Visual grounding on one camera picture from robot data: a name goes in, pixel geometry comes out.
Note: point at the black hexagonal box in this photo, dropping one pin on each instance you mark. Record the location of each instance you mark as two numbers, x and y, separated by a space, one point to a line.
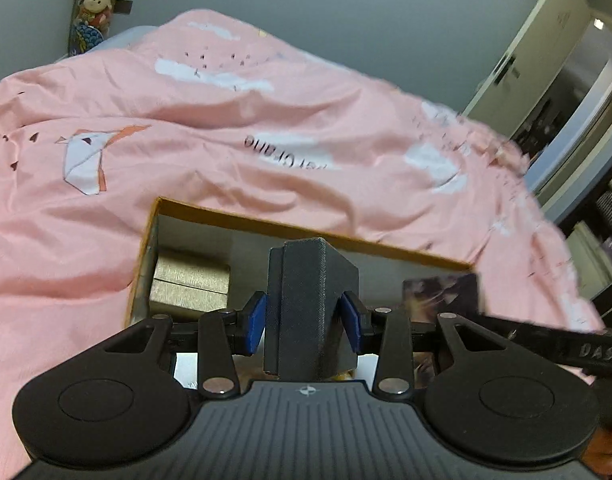
305 340

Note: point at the gold hexagonal box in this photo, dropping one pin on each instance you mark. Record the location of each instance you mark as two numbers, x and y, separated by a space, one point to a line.
187 286

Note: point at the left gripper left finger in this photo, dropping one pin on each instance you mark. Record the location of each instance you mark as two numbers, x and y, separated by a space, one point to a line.
222 335

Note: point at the bookshelf with books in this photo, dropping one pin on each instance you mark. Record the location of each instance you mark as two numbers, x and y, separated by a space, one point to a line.
572 181

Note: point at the dark photo card box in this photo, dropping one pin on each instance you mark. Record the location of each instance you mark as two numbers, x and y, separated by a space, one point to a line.
425 299

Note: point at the pink bed duvet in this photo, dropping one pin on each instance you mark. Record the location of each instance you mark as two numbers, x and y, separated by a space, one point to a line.
214 112

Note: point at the orange storage box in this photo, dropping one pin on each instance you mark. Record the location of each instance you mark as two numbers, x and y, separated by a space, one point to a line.
244 244

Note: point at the person's right hand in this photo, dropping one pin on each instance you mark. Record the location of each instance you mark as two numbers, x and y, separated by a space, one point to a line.
598 455

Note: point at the hanging plush toy organizer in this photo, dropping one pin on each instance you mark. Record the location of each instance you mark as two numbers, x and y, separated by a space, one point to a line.
89 26

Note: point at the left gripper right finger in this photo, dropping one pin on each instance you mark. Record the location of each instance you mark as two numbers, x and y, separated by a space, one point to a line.
385 332

